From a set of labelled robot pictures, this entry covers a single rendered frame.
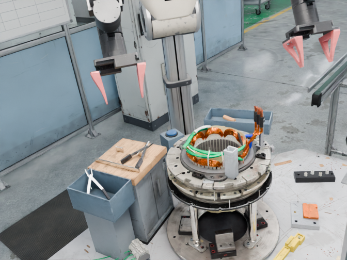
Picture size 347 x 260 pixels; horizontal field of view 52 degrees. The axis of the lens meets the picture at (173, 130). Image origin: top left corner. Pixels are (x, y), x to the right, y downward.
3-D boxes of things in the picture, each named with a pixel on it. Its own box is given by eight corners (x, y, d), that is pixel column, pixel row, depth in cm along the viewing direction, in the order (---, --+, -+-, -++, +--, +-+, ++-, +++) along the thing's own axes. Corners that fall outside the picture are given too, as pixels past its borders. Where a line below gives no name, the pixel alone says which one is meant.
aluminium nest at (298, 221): (319, 230, 119) (319, 225, 118) (291, 227, 121) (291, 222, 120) (316, 206, 129) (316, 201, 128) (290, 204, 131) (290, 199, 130)
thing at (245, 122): (271, 170, 150) (272, 111, 136) (267, 186, 141) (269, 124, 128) (214, 164, 159) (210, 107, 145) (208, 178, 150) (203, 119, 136)
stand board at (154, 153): (135, 186, 109) (133, 180, 107) (88, 173, 118) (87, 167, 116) (167, 152, 123) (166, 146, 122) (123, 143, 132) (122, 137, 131)
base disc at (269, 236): (246, 294, 100) (246, 292, 100) (144, 239, 122) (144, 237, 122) (297, 212, 126) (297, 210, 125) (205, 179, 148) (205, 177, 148)
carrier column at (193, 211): (198, 249, 115) (192, 200, 105) (192, 246, 116) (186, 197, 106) (202, 244, 116) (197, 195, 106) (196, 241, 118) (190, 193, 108)
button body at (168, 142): (190, 187, 147) (184, 134, 134) (175, 193, 144) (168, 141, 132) (181, 178, 152) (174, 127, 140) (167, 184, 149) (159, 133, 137)
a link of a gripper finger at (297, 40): (327, 61, 87) (318, 23, 87) (300, 65, 86) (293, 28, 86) (312, 67, 94) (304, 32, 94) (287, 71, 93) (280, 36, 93)
